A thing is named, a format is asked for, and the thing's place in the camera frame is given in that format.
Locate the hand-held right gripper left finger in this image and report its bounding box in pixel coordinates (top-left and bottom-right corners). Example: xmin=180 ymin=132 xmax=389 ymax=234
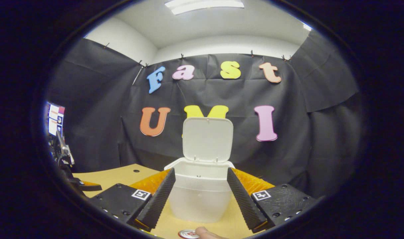
xmin=89 ymin=168 xmax=176 ymax=232

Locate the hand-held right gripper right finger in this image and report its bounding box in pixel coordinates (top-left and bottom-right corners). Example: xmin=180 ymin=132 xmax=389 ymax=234
xmin=226 ymin=167 xmax=317 ymax=233

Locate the red pop can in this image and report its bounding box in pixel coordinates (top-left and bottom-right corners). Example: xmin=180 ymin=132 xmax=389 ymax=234
xmin=178 ymin=229 xmax=201 ymax=239

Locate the white desktop garbage bin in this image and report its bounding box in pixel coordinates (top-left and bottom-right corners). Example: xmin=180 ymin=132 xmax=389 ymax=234
xmin=164 ymin=117 xmax=236 ymax=223

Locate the wooden desktop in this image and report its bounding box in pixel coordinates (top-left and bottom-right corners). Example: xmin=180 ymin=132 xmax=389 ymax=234
xmin=72 ymin=163 xmax=275 ymax=239

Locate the computer monitor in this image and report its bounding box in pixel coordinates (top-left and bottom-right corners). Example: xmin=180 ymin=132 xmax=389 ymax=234
xmin=48 ymin=104 xmax=65 ymax=136

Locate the black backdrop cloth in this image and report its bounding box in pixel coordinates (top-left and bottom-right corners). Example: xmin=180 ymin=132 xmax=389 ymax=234
xmin=46 ymin=30 xmax=363 ymax=199

